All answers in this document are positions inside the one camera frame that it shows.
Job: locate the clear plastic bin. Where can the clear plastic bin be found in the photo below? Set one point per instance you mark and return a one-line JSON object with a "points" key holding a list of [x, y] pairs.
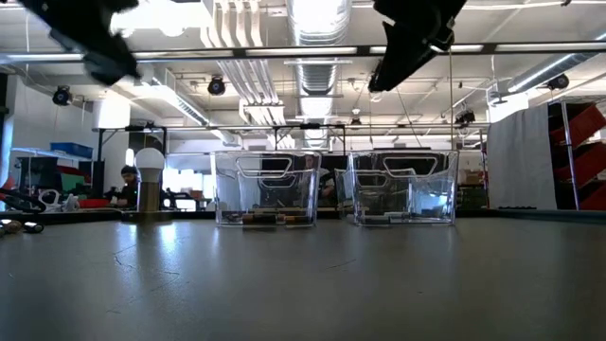
{"points": [[440, 203], [222, 203]]}

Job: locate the red flat object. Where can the red flat object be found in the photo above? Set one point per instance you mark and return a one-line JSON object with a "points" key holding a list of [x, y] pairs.
{"points": [[92, 202]]}

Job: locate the white ceiling pipes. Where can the white ceiling pipes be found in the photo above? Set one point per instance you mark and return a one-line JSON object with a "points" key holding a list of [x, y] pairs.
{"points": [[253, 71]]}

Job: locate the black ceiling speaker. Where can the black ceiling speaker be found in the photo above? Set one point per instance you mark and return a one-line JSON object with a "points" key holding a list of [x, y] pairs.
{"points": [[62, 96], [558, 82], [217, 86]]}

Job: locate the silver slanted duct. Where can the silver slanted duct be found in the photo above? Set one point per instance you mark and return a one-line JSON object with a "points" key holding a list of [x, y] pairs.
{"points": [[544, 73]]}

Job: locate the white curtain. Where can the white curtain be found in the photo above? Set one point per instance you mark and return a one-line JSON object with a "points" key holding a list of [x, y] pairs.
{"points": [[521, 161]]}

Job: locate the white bulb brass lamp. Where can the white bulb brass lamp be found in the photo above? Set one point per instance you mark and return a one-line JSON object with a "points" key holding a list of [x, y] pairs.
{"points": [[149, 194]]}

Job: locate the red storage bin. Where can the red storage bin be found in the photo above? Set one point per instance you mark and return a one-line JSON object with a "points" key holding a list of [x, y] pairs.
{"points": [[587, 124], [589, 163], [595, 199]]}

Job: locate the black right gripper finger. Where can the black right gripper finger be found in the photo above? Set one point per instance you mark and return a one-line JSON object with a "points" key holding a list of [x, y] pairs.
{"points": [[397, 57]]}

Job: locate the black aluminium table frame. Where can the black aluminium table frame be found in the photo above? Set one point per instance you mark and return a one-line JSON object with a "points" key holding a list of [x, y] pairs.
{"points": [[521, 214]]}

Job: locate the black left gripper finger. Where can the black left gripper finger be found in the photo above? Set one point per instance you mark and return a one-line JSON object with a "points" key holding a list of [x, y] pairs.
{"points": [[111, 66]]}

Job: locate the blue storage bin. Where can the blue storage bin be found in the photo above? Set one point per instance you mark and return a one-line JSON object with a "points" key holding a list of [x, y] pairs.
{"points": [[71, 150]]}

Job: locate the metal rack post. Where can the metal rack post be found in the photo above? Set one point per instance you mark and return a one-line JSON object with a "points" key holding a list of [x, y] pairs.
{"points": [[569, 156]]}

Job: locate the person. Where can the person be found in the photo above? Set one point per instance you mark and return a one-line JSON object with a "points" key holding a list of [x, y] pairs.
{"points": [[326, 184], [128, 192]]}

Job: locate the green box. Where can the green box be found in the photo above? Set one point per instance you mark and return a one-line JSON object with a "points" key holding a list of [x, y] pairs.
{"points": [[73, 184]]}

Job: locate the silver ventilation duct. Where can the silver ventilation duct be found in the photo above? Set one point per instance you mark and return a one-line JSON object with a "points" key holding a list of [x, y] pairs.
{"points": [[318, 80]]}

